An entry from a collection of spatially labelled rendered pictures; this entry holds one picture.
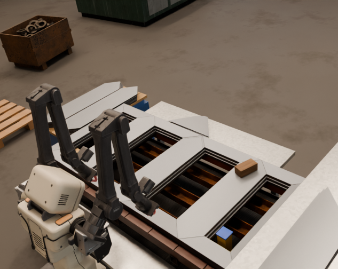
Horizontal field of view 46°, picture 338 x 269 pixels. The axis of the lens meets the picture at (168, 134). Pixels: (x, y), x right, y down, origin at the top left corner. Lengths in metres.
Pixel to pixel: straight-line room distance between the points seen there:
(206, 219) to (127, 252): 0.47
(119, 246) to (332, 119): 2.84
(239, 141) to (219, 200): 0.70
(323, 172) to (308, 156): 1.80
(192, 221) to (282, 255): 0.57
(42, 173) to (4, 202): 2.26
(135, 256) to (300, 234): 0.90
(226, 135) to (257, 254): 1.29
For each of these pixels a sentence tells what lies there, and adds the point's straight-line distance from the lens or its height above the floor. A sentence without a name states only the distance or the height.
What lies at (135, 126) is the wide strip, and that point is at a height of 0.87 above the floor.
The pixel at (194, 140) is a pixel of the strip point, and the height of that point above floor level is 0.87.
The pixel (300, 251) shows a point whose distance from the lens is 1.69.
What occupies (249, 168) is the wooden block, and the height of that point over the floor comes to 0.91.
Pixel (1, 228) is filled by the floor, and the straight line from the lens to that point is 3.71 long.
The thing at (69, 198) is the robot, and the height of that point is 1.30.
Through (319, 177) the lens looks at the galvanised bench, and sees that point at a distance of 2.04.
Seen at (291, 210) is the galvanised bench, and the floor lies 1.05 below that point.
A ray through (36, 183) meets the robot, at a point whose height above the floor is 1.35.
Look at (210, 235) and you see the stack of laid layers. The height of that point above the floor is 0.84.
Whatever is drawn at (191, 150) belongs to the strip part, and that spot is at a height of 0.87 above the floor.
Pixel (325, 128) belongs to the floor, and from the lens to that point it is 4.27.
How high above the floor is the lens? 2.38
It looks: 35 degrees down
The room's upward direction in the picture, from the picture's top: 8 degrees counter-clockwise
